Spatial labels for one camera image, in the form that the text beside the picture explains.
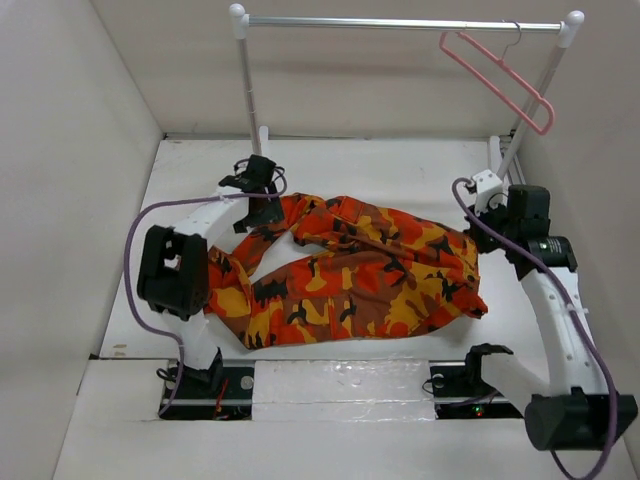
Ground white and silver clothes rack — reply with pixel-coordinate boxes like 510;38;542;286
223;3;585;177

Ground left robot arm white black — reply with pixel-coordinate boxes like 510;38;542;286
124;154;287;397

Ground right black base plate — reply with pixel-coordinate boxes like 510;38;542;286
422;361;522;421

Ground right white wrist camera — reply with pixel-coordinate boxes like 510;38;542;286
467;169;506;216

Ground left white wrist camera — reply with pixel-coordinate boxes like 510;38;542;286
218;173;261;193

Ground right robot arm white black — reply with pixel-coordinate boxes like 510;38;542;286
452;177;638;454

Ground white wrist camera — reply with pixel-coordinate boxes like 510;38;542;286
218;173;261;193
467;169;506;216

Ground orange camouflage trousers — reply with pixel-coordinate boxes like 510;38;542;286
205;193;488;350

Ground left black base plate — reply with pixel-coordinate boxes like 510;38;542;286
156;360;255;421

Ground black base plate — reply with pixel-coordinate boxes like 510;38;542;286
156;360;255;421
422;361;522;421

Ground pink clothes hanger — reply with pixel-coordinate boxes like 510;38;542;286
439;20;557;135

